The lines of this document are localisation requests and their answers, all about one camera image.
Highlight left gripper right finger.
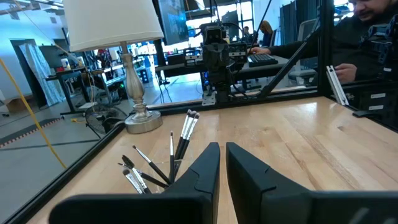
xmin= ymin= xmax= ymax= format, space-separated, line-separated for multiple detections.
xmin=226 ymin=142 xmax=398 ymax=224

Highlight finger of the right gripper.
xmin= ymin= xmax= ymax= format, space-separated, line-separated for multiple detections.
xmin=219 ymin=58 xmax=229 ymax=81
xmin=210 ymin=58 xmax=220 ymax=81

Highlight grey office chair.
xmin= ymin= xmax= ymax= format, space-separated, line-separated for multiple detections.
xmin=287 ymin=17 xmax=318 ymax=87

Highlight silver lamp white shade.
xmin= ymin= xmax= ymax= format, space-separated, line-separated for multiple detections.
xmin=62 ymin=0 xmax=165 ymax=135

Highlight black case white labels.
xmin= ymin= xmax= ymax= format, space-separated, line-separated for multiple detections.
xmin=353 ymin=88 xmax=398 ymax=130

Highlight black aluminium table frame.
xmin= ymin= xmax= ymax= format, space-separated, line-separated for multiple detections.
xmin=0 ymin=0 xmax=398 ymax=224

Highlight brown cardboard box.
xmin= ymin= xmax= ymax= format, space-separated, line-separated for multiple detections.
xmin=3 ymin=95 xmax=32 ymax=114

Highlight silver aluminium extrusion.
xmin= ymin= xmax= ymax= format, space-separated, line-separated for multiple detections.
xmin=325 ymin=65 xmax=349 ymax=106

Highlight yellow cable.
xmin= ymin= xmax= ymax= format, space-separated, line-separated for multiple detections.
xmin=0 ymin=58 xmax=68 ymax=170

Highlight dark computer monitor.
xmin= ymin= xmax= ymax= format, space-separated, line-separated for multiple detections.
xmin=157 ymin=0 xmax=191 ymax=47

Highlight person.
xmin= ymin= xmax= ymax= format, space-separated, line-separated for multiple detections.
xmin=241 ymin=26 xmax=251 ymax=44
xmin=259 ymin=20 xmax=275 ymax=48
xmin=250 ymin=0 xmax=398 ymax=85

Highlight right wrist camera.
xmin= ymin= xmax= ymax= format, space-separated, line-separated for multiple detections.
xmin=203 ymin=25 xmax=224 ymax=45

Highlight grey patterned sheet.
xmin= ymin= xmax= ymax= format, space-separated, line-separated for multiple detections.
xmin=17 ymin=42 xmax=65 ymax=107

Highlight black makeup brush fluffy head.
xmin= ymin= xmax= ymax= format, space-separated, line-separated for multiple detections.
xmin=121 ymin=154 xmax=152 ymax=195

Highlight black metal mechanism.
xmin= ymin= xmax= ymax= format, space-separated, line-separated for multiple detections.
xmin=360 ymin=14 xmax=398 ymax=82

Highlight clear acrylic three-compartment organizer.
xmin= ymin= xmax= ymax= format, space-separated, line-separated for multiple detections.
xmin=141 ymin=158 xmax=184 ymax=195

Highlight grey desk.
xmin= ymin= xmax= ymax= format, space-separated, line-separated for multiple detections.
xmin=154 ymin=55 xmax=318 ymax=91

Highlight black keyboard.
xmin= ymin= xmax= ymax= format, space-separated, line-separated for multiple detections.
xmin=248 ymin=53 xmax=279 ymax=68

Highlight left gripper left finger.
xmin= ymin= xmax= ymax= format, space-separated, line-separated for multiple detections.
xmin=49 ymin=142 xmax=221 ymax=224

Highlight dark work table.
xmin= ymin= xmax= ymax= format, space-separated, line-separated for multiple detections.
xmin=45 ymin=63 xmax=94 ymax=116

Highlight person's hand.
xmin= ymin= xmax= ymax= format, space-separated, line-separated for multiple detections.
xmin=334 ymin=63 xmax=358 ymax=84
xmin=250 ymin=46 xmax=272 ymax=56

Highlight dark curtain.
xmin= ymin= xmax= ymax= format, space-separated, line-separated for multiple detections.
xmin=279 ymin=0 xmax=300 ymax=54

